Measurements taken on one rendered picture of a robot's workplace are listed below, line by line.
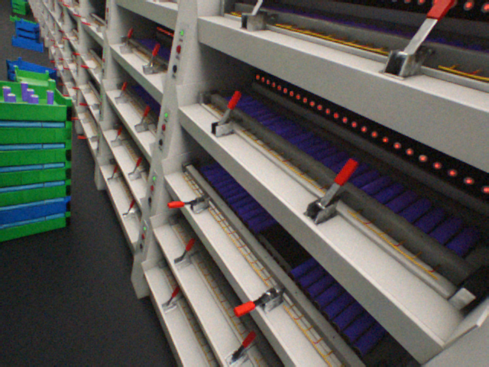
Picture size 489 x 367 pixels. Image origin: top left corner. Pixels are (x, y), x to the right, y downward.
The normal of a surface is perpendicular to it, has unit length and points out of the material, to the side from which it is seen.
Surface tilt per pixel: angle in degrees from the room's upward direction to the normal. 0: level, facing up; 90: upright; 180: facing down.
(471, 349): 90
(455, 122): 109
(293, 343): 19
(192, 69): 90
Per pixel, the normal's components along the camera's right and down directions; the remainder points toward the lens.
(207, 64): 0.56, 0.55
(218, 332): 0.04, -0.77
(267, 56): -0.83, 0.32
